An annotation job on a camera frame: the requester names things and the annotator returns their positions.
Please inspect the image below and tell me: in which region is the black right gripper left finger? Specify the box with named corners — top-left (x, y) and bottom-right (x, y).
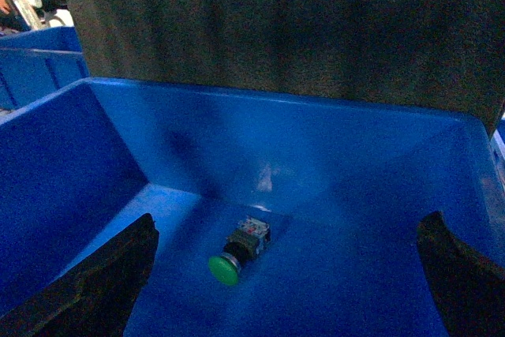
top-left (1, 213), bottom-right (159, 336)

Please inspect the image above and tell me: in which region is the black backing panel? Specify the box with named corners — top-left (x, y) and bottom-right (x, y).
top-left (67, 0), bottom-right (504, 133)

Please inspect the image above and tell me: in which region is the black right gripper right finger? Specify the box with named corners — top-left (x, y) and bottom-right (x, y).
top-left (417, 212), bottom-right (504, 336)

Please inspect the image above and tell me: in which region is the blue target bin left shelf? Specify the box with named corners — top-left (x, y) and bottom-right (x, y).
top-left (1, 78), bottom-right (504, 336)

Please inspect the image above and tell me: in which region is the green mushroom push button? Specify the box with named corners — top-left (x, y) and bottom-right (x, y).
top-left (208, 215), bottom-right (271, 286)

